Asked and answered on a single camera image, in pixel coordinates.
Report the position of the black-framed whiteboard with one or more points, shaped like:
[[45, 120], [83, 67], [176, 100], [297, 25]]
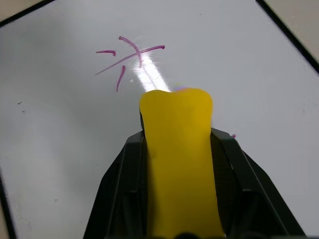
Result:
[[62, 129]]

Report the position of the yellow whiteboard eraser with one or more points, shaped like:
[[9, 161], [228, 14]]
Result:
[[182, 161]]

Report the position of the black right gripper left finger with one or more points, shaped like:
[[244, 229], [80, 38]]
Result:
[[119, 189]]

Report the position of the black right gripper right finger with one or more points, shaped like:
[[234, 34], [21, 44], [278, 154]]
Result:
[[249, 194]]

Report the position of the purple marker drawing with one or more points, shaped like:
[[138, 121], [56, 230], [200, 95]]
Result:
[[132, 58]]

